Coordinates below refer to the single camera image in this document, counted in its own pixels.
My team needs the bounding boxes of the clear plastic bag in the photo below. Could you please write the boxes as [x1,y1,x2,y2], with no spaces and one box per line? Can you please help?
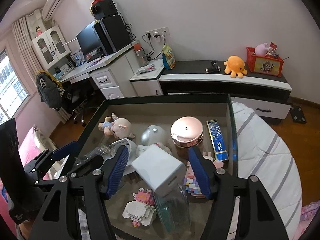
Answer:
[75,145,113,166]

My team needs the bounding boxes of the white night light plug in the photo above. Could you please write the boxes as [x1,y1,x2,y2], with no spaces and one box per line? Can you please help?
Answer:
[107,138,138,176]

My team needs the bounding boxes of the white astronaut figurine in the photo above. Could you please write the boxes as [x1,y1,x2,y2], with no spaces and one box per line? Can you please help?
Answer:
[136,125,172,156]

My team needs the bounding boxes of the white charger cube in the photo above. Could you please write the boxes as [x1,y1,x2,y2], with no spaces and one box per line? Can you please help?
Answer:
[131,144,186,197]

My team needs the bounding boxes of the blue rectangular box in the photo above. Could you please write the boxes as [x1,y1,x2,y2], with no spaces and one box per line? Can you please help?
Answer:
[206,120,229,162]

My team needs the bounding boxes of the clear round floss container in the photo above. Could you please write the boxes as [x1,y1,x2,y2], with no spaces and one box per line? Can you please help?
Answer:
[153,184,191,234]

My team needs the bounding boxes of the rose gold round jar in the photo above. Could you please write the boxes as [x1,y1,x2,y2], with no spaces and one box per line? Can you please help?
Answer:
[170,116,203,148]

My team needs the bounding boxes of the pink block figure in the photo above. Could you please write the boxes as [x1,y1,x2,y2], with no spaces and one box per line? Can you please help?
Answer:
[122,188,157,228]

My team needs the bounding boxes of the colourful block radio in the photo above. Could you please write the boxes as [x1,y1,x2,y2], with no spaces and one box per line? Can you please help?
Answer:
[184,161,206,199]

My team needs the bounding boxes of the pink bed quilt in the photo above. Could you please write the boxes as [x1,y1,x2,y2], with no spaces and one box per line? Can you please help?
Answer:
[293,200,320,240]

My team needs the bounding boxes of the black office chair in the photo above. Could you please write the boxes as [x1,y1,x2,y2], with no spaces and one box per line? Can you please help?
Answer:
[58,82,98,127]

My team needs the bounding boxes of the pink black storage box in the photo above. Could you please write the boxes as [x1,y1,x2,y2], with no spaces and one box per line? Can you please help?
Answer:
[79,94,238,239]

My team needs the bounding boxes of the white desk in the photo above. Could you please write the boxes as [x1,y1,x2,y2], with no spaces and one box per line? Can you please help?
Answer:
[61,41,139,99]

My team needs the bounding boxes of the white glass cabinet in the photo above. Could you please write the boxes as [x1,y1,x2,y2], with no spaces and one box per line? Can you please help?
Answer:
[31,26,71,70]

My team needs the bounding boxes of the black bathroom scale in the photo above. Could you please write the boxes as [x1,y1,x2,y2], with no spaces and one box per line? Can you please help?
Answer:
[290,105,307,124]

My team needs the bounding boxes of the black computer monitor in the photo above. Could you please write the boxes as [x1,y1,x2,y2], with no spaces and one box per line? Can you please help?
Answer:
[76,22,103,56]

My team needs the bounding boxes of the black white tv cabinet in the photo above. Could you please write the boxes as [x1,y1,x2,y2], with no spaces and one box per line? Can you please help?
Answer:
[130,61,292,124]

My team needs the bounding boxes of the orange cap bottle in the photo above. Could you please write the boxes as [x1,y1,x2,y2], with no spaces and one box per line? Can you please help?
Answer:
[133,43,148,67]

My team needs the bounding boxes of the yellow snack bag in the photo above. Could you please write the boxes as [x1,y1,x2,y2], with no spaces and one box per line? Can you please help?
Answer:
[162,44,176,70]

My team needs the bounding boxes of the black computer tower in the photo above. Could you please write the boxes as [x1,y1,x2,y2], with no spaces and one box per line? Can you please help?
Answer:
[93,15,131,55]

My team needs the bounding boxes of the beige curtain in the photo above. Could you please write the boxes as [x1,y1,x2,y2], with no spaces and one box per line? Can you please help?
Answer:
[12,9,46,81]

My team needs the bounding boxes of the white air conditioner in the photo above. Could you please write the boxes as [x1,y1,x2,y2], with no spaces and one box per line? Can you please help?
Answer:
[42,0,64,21]

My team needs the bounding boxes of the red toy crate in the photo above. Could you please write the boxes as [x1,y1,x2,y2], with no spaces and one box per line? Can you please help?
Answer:
[246,47,284,77]

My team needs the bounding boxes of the black speaker with red flag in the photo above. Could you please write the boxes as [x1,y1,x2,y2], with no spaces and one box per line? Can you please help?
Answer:
[91,0,118,20]

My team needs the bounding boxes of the orange octopus plush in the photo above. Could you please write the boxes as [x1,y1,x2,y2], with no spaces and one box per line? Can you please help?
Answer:
[224,56,247,79]

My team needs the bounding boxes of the pink plush toy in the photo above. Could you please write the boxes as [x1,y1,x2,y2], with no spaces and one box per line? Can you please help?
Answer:
[254,42,269,57]

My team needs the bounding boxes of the white wall socket strip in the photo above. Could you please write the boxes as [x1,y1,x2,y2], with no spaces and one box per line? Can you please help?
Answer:
[145,27,170,37]

